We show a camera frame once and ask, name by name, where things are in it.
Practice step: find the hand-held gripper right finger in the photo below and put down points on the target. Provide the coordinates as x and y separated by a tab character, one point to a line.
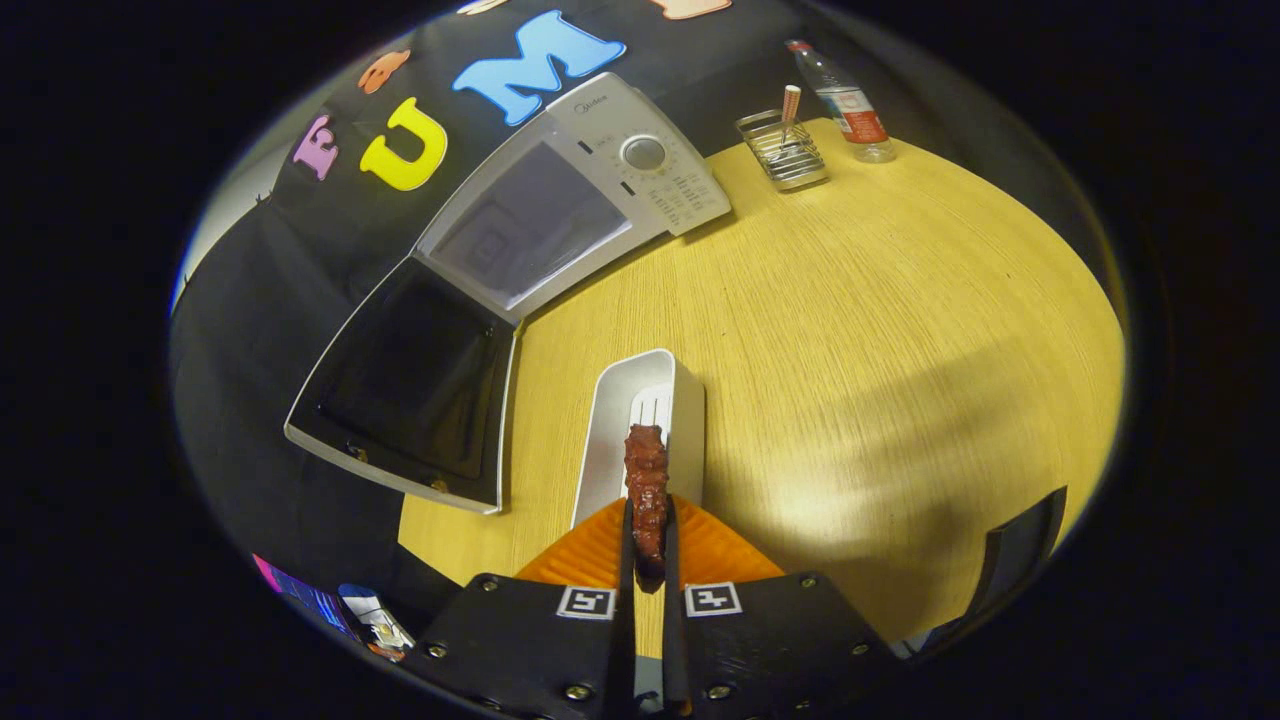
671	630

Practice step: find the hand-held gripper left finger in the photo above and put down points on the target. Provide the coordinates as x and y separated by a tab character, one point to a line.
628	630

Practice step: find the red-brown meat skewer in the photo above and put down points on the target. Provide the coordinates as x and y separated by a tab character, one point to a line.
647	480

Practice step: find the white toaster oven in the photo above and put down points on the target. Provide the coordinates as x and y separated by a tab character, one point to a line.
590	180

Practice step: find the white ridged tray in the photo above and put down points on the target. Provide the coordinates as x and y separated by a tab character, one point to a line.
620	420

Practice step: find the pink blue printed object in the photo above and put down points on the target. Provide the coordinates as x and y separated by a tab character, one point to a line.
300	592

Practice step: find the striped paper straw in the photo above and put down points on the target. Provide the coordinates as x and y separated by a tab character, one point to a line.
790	105

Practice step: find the clear plastic water bottle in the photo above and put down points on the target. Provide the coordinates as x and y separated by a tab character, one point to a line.
850	110

